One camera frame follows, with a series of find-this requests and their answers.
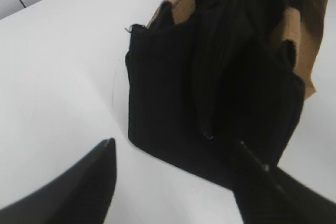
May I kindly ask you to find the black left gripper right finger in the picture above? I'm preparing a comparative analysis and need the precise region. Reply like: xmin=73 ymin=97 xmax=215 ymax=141
xmin=231 ymin=142 xmax=335 ymax=223

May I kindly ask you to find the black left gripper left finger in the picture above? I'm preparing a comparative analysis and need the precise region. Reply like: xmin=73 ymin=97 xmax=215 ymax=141
xmin=1 ymin=138 xmax=117 ymax=223

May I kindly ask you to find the black bag with tan handles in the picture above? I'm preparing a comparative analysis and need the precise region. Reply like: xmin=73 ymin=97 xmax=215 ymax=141
xmin=125 ymin=0 xmax=328 ymax=188

